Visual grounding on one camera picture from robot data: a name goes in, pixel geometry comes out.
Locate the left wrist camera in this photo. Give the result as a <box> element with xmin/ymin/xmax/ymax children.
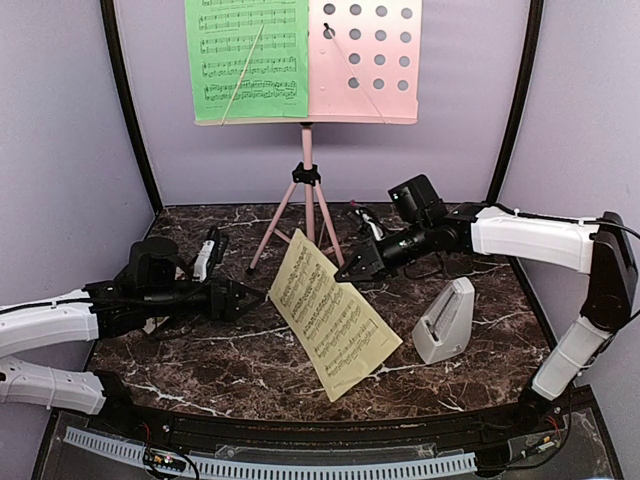
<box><xmin>191</xmin><ymin>226</ymin><xmax>229</xmax><ymax>283</ymax></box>

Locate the grey slotted cable duct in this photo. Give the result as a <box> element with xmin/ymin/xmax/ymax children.
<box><xmin>63</xmin><ymin>427</ymin><xmax>477</xmax><ymax>479</ymax></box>

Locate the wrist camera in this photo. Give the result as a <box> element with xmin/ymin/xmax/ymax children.
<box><xmin>191</xmin><ymin>226</ymin><xmax>229</xmax><ymax>283</ymax></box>
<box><xmin>348</xmin><ymin>206</ymin><xmax>389</xmax><ymax>241</ymax></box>

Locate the pink perforated music stand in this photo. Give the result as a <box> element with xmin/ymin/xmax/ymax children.
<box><xmin>183</xmin><ymin>0</ymin><xmax>424</xmax><ymax>276</ymax></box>

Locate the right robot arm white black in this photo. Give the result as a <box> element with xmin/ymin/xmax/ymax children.
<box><xmin>335</xmin><ymin>174</ymin><xmax>639</xmax><ymax>434</ymax></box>

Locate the right black frame post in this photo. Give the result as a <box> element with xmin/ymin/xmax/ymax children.
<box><xmin>484</xmin><ymin>0</ymin><xmax>545</xmax><ymax>205</ymax></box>

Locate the white metronome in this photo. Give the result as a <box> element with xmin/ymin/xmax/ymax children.
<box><xmin>412</xmin><ymin>277</ymin><xmax>475</xmax><ymax>365</ymax></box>

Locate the left black frame post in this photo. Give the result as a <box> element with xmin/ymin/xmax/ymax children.
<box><xmin>99</xmin><ymin>0</ymin><xmax>164</xmax><ymax>216</ymax></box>

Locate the yellow paper sheet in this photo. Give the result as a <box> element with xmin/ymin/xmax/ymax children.
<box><xmin>268</xmin><ymin>229</ymin><xmax>403</xmax><ymax>402</ymax></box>

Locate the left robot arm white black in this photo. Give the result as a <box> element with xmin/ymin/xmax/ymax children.
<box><xmin>1</xmin><ymin>233</ymin><xmax>266</xmax><ymax>436</ymax></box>

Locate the black front rail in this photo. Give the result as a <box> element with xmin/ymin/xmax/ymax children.
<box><xmin>128</xmin><ymin>405</ymin><xmax>521</xmax><ymax>448</ymax></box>

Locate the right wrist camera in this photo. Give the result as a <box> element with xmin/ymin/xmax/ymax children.
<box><xmin>348</xmin><ymin>206</ymin><xmax>389</xmax><ymax>241</ymax></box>

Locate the green sheet music page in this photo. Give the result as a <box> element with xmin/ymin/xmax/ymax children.
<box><xmin>185</xmin><ymin>0</ymin><xmax>309</xmax><ymax>125</ymax></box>

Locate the black frame post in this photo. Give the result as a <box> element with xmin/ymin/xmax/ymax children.
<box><xmin>484</xmin><ymin>0</ymin><xmax>545</xmax><ymax>205</ymax></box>
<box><xmin>99</xmin><ymin>0</ymin><xmax>164</xmax><ymax>216</ymax></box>

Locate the small circuit board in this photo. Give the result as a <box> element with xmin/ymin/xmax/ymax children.
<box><xmin>143</xmin><ymin>449</ymin><xmax>188</xmax><ymax>475</ymax></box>

